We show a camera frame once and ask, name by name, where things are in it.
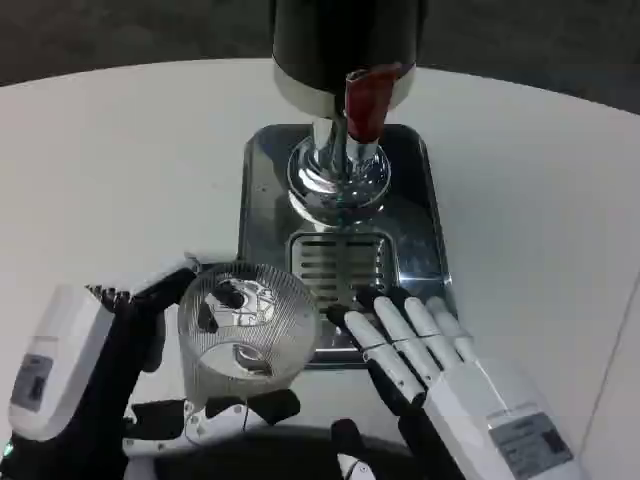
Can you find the steel drip tray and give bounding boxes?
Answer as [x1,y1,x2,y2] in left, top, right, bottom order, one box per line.
[234,123,457,372]

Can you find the slotted steel drain grid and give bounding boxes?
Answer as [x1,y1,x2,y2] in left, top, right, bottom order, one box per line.
[285,230,401,307]

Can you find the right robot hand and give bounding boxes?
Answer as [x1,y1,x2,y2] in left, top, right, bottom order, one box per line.
[326,287,585,480]

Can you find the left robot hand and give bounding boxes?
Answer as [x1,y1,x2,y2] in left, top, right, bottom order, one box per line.
[0,252,302,480]

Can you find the black drink dispenser, chrome stem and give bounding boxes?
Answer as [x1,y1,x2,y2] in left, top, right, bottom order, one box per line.
[270,0,429,224]

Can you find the clear ribbed glass cup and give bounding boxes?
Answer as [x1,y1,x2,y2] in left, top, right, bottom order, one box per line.
[177,262,321,407]

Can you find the red tap handle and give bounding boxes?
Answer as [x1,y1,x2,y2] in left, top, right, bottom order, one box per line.
[344,61,402,144]

